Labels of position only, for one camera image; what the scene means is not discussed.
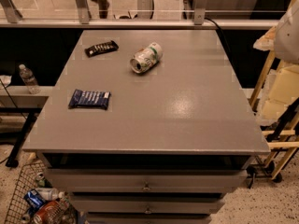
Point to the blue rxbar blueberry wrapper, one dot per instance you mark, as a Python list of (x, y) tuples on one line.
[(89, 99)]

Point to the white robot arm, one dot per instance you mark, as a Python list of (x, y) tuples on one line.
[(286, 44)]

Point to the crushed 7up can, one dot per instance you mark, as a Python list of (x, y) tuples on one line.
[(146, 58)]

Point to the green can in basket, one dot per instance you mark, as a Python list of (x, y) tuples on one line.
[(40, 180)]

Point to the red soda can in basket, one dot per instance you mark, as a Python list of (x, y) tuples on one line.
[(42, 216)]

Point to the grey drawer cabinet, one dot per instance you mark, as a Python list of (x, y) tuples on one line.
[(171, 144)]

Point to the black snack bar wrapper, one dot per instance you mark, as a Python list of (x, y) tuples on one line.
[(101, 48)]

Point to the clear plastic water bottle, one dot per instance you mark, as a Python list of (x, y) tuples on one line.
[(29, 79)]

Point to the grey side bench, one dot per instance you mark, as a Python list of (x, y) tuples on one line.
[(16, 100)]

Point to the plastic bottle in basket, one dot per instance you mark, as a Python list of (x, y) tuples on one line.
[(50, 194)]

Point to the wire basket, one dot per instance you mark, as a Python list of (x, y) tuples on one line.
[(21, 212)]

